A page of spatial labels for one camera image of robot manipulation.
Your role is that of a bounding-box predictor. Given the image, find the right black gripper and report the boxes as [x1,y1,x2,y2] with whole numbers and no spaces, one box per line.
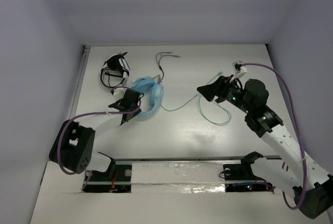
[197,74,253,114]

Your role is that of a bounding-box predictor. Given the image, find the green headphone cable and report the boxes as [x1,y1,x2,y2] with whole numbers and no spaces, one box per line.
[160,71,232,126]

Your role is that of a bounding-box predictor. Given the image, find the light blue headphones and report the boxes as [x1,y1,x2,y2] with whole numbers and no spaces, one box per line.
[131,74,164,117]

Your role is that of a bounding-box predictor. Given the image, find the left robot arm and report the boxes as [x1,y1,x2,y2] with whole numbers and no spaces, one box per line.
[49,89,144,175]

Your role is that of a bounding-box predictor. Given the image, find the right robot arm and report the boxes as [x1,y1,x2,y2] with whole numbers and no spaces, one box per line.
[197,76,332,219]

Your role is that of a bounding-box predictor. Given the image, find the black and white headphones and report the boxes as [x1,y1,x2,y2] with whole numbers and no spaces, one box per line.
[99,51,131,90]

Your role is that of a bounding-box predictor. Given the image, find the foil covered panel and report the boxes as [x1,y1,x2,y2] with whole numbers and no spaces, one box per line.
[131,162,225,194]

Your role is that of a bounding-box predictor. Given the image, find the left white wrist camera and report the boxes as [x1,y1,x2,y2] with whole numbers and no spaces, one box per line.
[111,88,126,97]

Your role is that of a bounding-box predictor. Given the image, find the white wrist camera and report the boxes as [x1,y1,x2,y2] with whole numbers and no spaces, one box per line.
[232,61,247,80]
[111,88,126,97]

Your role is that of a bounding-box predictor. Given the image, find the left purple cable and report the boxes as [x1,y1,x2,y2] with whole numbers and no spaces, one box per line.
[57,86,143,191]

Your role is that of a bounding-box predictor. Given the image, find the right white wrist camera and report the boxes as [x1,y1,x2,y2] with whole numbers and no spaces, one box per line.
[232,61,247,80]

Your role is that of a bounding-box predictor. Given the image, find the black audio splitter cable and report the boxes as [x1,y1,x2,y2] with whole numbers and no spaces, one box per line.
[155,51,181,84]

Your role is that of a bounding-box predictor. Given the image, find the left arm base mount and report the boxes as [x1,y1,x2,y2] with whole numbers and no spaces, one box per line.
[81,153,133,193]

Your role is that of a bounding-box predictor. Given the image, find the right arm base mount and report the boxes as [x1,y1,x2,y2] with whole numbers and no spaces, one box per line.
[219,152,275,193]

